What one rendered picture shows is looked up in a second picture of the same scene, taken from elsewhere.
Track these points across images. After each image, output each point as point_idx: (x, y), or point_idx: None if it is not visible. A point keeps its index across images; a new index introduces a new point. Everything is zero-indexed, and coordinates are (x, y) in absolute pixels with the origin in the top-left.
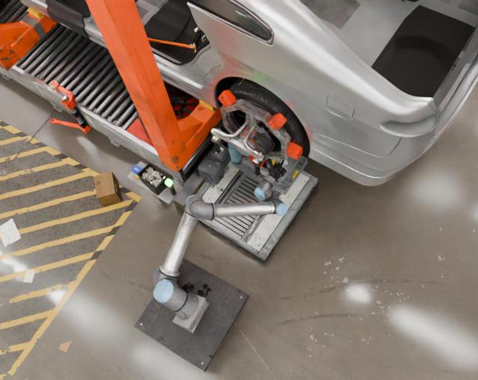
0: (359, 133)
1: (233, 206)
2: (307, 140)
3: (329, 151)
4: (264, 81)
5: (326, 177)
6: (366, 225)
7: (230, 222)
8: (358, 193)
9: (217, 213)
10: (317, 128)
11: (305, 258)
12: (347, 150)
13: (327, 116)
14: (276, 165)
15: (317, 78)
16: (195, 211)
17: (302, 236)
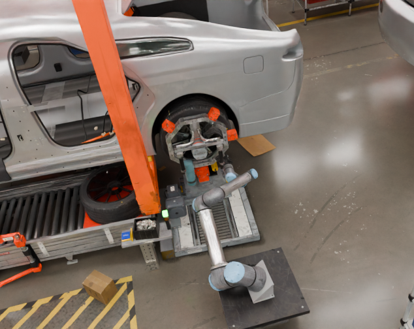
0: (270, 78)
1: (228, 183)
2: None
3: (253, 116)
4: (194, 87)
5: None
6: (292, 179)
7: None
8: (269, 170)
9: (224, 190)
10: (241, 99)
11: (281, 219)
12: (266, 102)
13: (246, 81)
14: (223, 158)
15: (232, 51)
16: (210, 198)
17: (265, 211)
